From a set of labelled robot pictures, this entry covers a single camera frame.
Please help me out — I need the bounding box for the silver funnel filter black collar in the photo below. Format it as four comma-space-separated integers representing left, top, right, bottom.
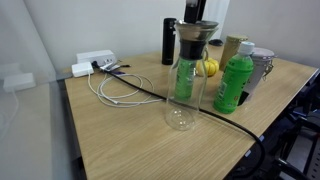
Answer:
173, 19, 220, 61

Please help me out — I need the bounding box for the small black round object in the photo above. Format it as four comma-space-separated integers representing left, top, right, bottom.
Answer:
209, 38, 224, 47

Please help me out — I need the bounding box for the black thermos bottle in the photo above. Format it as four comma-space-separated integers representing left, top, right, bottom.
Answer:
161, 17, 178, 66

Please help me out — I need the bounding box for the olive gold tin canister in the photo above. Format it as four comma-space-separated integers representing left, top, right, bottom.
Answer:
218, 34, 249, 72

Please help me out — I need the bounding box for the small yellow pumpkin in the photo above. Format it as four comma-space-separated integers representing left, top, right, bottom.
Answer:
195, 58, 220, 78

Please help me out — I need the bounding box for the green bottle white cap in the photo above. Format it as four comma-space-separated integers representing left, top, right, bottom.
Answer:
174, 58, 198, 101
213, 41, 255, 115

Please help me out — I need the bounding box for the black tag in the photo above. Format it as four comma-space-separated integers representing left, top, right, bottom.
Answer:
237, 90, 250, 107

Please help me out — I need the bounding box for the silver usb plug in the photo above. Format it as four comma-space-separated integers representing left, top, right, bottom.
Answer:
99, 63, 122, 73

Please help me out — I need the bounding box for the white power strip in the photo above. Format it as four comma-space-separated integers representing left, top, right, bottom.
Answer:
75, 49, 117, 67

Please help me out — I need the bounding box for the clear glass carafe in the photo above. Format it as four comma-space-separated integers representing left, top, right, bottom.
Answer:
164, 21, 219, 132

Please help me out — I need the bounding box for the white charger adapter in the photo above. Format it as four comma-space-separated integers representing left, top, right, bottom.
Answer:
71, 61, 95, 78

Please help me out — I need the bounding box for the white charging cable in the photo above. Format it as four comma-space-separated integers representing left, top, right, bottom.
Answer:
87, 73, 164, 109

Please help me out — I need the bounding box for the thick black cable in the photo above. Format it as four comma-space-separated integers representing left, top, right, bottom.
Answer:
90, 60, 267, 180

